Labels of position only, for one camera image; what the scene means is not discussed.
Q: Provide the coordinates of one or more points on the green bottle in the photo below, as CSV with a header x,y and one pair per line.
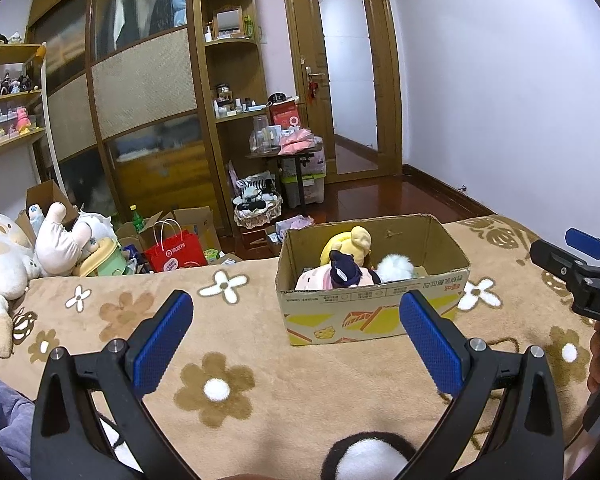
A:
x,y
137,219

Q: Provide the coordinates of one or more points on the pink cloth bundle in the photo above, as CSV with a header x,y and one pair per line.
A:
x,y
297,141

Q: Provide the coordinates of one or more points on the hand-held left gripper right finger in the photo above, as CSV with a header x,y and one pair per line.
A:
x,y
430,345

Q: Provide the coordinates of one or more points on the frilled basket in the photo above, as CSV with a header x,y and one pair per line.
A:
x,y
257,215

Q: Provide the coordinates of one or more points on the pink square plush pillow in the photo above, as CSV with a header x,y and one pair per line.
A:
x,y
314,280

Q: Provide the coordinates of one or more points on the red paper bag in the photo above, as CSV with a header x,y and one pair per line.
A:
x,y
177,255

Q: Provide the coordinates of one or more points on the pale-haired dark plush doll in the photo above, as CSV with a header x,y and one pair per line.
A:
x,y
345,270

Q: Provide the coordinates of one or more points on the red box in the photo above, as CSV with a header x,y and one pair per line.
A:
x,y
285,115

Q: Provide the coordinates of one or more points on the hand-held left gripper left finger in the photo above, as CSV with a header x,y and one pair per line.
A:
x,y
162,345

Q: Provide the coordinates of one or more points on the wooden wardrobe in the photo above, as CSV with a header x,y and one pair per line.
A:
x,y
130,85

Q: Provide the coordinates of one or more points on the cardboard box with yellow print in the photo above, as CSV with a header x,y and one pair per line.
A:
x,y
370,310

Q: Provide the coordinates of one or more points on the small wooden mirror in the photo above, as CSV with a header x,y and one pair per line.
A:
x,y
227,21

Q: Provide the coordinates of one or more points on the white plush doll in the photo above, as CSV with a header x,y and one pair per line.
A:
x,y
60,247

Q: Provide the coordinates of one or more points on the striped plush toy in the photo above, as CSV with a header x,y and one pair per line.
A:
x,y
255,185

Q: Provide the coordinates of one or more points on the clear plastic containers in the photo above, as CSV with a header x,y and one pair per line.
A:
x,y
265,137

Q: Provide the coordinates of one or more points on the dark side table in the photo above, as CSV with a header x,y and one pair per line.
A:
x,y
300,157

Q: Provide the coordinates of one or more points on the person's purple-clad leg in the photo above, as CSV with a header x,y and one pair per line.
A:
x,y
5,420

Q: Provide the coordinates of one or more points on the wooden corner shelf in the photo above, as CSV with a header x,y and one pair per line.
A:
x,y
230,85

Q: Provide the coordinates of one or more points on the open brown cardboard box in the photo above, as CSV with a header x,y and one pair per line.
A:
x,y
42,195
197,225

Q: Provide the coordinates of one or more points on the green and yellow plush toy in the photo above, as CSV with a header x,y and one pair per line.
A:
x,y
102,260

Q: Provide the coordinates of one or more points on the beige floral blanket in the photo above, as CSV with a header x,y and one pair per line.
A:
x,y
280,385

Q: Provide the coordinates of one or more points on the large cream plush toy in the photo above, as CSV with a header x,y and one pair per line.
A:
x,y
2,260

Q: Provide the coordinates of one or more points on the wooden door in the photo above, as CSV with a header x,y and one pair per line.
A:
x,y
300,85

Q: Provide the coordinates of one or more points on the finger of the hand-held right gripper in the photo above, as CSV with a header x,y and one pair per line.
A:
x,y
587,242
555,260

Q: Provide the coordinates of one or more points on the wall shelf with figurines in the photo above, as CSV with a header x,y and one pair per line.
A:
x,y
10,110

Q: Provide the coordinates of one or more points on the clear plastic storage box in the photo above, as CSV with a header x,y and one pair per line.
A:
x,y
312,185

